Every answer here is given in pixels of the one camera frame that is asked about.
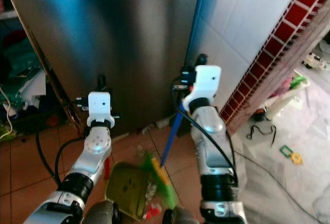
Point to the stainless steel refrigerator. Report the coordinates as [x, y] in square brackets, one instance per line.
[108, 38]

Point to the white tube with green end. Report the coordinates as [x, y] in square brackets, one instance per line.
[283, 102]

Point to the brown wooden stick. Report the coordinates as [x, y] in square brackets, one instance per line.
[38, 61]

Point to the grey robot leg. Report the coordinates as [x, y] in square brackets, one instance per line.
[180, 217]
[102, 213]

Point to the green printed bag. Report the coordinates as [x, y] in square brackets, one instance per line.
[23, 59]

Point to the translucent plastic floor sheet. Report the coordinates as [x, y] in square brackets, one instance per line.
[289, 193]

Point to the green and yellow toy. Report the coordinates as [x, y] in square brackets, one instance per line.
[293, 156]

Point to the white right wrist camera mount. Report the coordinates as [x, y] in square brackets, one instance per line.
[206, 82]

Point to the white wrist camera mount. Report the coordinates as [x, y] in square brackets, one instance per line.
[99, 104]
[206, 82]

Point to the red scrap of rubbish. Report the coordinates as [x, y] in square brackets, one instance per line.
[152, 211]

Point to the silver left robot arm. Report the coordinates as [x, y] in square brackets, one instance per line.
[95, 152]

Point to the grey robot right leg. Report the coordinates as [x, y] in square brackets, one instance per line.
[180, 217]

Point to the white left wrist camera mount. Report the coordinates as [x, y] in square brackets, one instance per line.
[99, 104]

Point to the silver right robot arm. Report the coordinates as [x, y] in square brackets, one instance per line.
[211, 146]

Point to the grey robot left leg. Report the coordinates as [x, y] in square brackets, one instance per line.
[102, 213]

